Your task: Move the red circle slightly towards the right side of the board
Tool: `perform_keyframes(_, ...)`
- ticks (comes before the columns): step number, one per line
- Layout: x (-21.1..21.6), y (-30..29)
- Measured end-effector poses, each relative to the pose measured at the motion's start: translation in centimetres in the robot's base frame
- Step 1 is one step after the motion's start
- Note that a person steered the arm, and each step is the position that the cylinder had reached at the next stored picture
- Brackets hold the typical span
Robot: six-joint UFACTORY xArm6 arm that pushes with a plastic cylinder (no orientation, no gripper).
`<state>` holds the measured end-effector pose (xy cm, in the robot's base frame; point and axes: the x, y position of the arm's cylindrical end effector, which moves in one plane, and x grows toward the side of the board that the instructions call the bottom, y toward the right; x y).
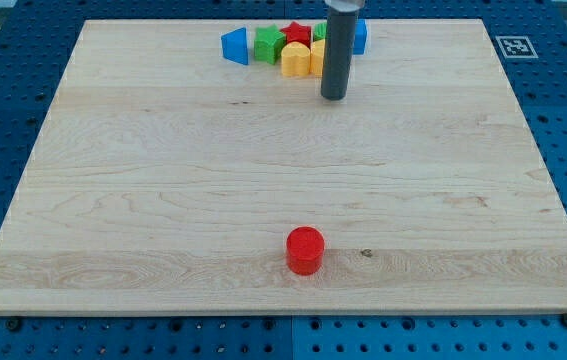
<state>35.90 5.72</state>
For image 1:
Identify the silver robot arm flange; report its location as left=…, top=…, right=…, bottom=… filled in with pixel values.
left=324, top=0, right=365, bottom=12

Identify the light wooden board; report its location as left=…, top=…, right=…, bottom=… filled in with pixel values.
left=0, top=19, right=567, bottom=317

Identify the red cylinder block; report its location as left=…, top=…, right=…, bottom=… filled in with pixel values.
left=286, top=226, right=325, bottom=276

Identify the yellow heart block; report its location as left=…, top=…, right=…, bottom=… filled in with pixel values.
left=281, top=42, right=311, bottom=77

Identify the yellow block behind rod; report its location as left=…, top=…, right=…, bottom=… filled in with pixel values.
left=310, top=39, right=326, bottom=77

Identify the green star block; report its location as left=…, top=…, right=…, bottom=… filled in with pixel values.
left=254, top=25, right=286, bottom=65

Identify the blue trapezoid block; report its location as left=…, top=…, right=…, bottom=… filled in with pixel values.
left=221, top=27, right=249, bottom=65

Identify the red star block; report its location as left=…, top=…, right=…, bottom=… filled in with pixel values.
left=280, top=21, right=312, bottom=47

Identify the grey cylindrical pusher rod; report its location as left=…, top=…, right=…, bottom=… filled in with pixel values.
left=321, top=7, right=359, bottom=101

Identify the green block behind rod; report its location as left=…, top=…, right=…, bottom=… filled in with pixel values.
left=313, top=21, right=327, bottom=41

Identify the blue cube block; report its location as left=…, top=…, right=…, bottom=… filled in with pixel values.
left=353, top=19, right=367, bottom=55

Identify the white fiducial marker tag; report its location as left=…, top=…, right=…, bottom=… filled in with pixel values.
left=495, top=35, right=538, bottom=59

